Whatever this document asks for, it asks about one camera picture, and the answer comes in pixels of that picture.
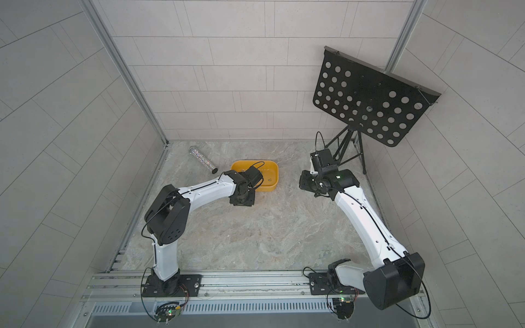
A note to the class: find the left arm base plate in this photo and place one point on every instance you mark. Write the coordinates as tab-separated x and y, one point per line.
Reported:
177	286

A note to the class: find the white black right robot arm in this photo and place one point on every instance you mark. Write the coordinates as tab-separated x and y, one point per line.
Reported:
394	274

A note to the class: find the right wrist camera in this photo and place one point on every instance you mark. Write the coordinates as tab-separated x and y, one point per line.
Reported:
322	162

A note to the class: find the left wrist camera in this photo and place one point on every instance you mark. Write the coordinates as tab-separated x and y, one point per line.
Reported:
254	177

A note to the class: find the black music stand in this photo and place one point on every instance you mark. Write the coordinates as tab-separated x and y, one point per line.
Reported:
380	105

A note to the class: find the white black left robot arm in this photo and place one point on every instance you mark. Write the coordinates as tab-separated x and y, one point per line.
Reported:
167	217

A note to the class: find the left circuit board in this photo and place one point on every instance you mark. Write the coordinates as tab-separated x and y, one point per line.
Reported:
167	311

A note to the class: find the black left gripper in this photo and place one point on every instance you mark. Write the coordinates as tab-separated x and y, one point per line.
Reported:
236	201

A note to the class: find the yellow plastic storage box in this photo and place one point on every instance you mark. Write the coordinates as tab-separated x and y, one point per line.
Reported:
269	170

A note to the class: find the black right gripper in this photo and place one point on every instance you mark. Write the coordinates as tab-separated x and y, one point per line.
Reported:
303	183

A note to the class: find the aluminium mounting rail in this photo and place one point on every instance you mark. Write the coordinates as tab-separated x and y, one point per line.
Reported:
126	285

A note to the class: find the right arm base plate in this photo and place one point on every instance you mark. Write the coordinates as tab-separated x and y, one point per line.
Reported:
319	285

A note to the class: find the circuit board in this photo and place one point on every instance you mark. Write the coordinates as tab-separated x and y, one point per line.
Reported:
343	308
167	311

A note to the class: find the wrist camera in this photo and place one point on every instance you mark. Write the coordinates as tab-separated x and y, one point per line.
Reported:
322	162
254	177

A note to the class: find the glittery silver tube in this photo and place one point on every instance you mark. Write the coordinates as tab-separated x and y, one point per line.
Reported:
194	151

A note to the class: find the right circuit board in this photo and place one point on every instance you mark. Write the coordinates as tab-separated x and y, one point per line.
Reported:
343	308

